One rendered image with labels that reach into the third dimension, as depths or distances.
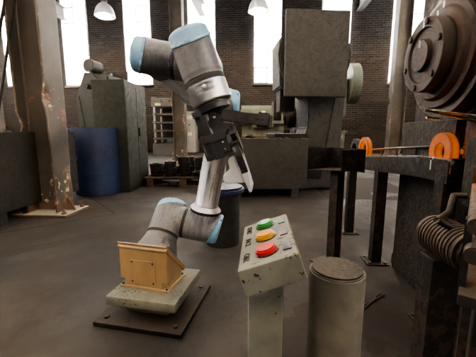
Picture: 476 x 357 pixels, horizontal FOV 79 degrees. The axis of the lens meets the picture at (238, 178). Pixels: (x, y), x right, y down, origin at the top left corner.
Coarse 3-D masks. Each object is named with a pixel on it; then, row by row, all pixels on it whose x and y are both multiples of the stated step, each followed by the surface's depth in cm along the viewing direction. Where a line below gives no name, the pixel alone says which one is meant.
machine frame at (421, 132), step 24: (432, 0) 148; (432, 120) 138; (456, 120) 121; (408, 144) 160; (408, 192) 159; (432, 192) 137; (408, 216) 159; (456, 216) 120; (408, 240) 159; (408, 264) 158
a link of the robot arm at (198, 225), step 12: (228, 108) 127; (204, 156) 135; (204, 168) 134; (216, 168) 133; (204, 180) 135; (216, 180) 135; (204, 192) 135; (216, 192) 137; (192, 204) 142; (204, 204) 136; (216, 204) 139; (192, 216) 138; (204, 216) 136; (216, 216) 139; (192, 228) 137; (204, 228) 137; (216, 228) 137; (204, 240) 139; (216, 240) 141
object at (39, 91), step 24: (24, 0) 269; (48, 0) 270; (408, 0) 690; (24, 24) 272; (48, 24) 271; (408, 24) 698; (24, 48) 275; (48, 48) 271; (24, 72) 279; (48, 72) 271; (24, 96) 281; (48, 96) 274; (0, 120) 811; (24, 120) 281; (48, 120) 272; (48, 144) 289; (48, 168) 293; (48, 192) 297; (72, 192) 309; (24, 216) 282; (48, 216) 280
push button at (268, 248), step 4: (264, 244) 54; (268, 244) 53; (272, 244) 53; (256, 248) 54; (260, 248) 53; (264, 248) 52; (268, 248) 52; (272, 248) 52; (276, 248) 53; (256, 252) 52; (260, 252) 52; (264, 252) 51; (268, 252) 51; (272, 252) 51
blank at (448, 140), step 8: (440, 136) 120; (448, 136) 115; (432, 144) 125; (440, 144) 121; (448, 144) 114; (456, 144) 112; (432, 152) 125; (440, 152) 123; (448, 152) 114; (456, 152) 112
